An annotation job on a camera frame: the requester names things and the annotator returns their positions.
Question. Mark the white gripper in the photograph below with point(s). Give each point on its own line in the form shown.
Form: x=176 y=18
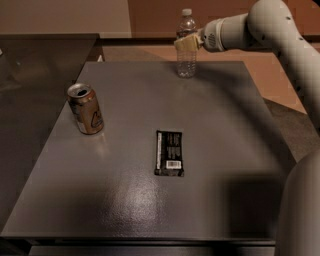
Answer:
x=210 y=36

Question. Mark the clear plastic water bottle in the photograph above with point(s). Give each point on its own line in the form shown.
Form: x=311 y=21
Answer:
x=186 y=60

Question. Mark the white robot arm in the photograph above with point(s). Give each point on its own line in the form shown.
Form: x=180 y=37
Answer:
x=270 y=25

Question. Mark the black rxbar chocolate wrapper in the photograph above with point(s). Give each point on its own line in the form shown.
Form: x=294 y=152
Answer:
x=169 y=160

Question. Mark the orange soda can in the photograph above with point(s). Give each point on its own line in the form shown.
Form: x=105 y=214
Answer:
x=84 y=104

